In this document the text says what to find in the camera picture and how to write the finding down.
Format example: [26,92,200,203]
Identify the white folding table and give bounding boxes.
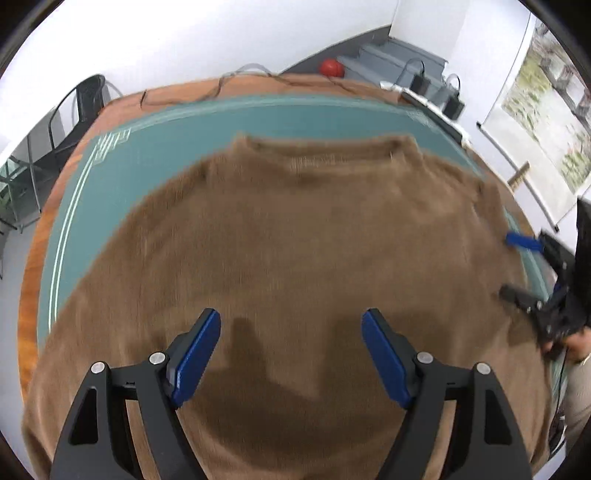
[0,154,42,232]

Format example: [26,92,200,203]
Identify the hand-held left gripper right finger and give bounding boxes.
[362,308,534,480]

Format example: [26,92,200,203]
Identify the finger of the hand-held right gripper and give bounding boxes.
[505,231,575,278]
[500,285,548,319]

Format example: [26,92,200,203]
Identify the wooden stick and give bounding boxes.
[507,161,530,190]

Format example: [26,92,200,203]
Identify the person's right hand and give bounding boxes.
[542,325,591,365]

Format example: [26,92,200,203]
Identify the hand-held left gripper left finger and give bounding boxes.
[50,308,221,480]

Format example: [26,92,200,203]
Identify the wall scroll poster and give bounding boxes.
[475,18,591,232]

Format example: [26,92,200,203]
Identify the grey steps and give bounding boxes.
[337,34,448,88]

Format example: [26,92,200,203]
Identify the white power strip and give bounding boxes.
[381,80,472,144]

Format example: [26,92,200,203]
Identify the black chair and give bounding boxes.
[28,74,112,167]

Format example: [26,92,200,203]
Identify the brown fleece sweater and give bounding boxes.
[21,133,555,480]

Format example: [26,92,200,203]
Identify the person's right forearm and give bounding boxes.
[561,360,591,444]

